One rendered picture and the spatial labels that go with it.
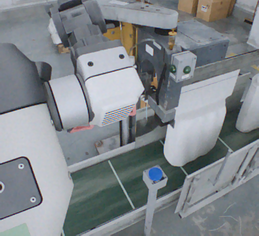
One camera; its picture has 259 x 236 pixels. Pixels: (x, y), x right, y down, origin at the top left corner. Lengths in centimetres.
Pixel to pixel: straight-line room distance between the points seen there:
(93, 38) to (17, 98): 18
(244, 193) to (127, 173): 103
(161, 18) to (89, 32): 50
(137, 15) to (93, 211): 109
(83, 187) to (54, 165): 120
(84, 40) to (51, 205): 28
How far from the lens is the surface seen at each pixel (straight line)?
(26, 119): 35
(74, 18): 49
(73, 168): 162
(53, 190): 36
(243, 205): 208
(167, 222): 185
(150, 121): 158
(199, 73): 122
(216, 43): 95
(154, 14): 92
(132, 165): 162
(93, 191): 153
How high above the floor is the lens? 170
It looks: 40 degrees down
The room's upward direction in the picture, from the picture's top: straight up
